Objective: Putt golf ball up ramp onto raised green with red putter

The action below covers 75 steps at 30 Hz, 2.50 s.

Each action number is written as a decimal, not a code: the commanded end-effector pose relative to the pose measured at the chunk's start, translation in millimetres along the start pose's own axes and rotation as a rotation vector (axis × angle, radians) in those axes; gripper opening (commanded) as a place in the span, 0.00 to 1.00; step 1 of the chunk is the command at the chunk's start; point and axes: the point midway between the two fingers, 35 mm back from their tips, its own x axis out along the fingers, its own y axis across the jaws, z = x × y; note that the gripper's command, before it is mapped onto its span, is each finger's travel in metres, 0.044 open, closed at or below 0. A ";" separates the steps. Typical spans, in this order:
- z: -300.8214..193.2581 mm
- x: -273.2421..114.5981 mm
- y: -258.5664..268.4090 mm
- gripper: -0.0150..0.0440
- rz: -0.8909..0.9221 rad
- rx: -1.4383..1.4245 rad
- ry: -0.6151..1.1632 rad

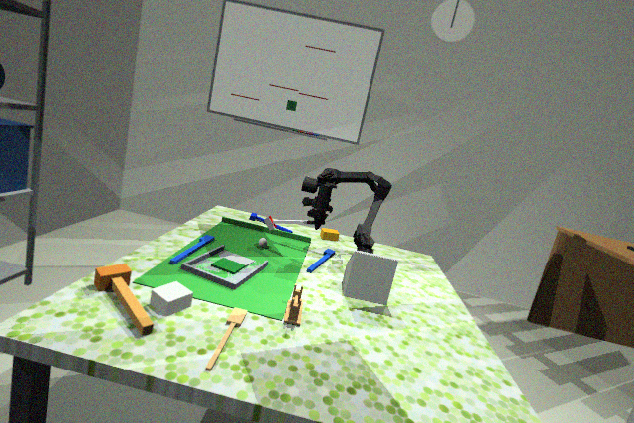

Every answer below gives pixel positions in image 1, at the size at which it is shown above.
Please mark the yellow box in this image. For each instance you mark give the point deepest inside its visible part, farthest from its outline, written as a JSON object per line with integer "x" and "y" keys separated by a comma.
{"x": 329, "y": 234}

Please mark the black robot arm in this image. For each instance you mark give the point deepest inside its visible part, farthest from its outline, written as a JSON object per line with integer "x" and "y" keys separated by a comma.
{"x": 327, "y": 180}

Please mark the orange toy mallet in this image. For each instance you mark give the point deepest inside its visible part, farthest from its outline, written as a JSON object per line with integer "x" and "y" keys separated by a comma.
{"x": 117, "y": 277}

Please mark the green flat mat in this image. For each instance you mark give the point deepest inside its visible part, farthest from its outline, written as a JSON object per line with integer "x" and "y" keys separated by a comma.
{"x": 266, "y": 293}

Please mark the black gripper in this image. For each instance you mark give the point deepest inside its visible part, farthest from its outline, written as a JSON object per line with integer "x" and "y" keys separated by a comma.
{"x": 319, "y": 212}

